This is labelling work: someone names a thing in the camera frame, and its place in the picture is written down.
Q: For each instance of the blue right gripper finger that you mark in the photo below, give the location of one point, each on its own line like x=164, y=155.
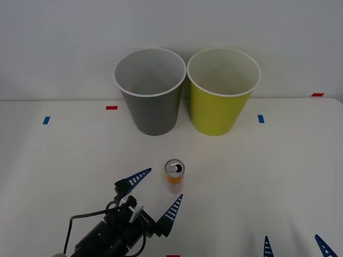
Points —
x=267, y=247
x=325, y=249

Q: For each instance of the grey plastic waste bin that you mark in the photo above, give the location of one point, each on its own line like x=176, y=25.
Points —
x=155, y=112

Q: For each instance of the yellow-green plastic waste bin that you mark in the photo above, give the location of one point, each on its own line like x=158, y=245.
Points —
x=217, y=112

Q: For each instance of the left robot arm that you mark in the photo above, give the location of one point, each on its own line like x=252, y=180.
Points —
x=100, y=239

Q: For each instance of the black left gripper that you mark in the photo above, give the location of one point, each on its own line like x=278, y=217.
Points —
x=144, y=223

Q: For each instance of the orange drink can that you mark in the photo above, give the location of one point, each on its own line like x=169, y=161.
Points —
x=174, y=179

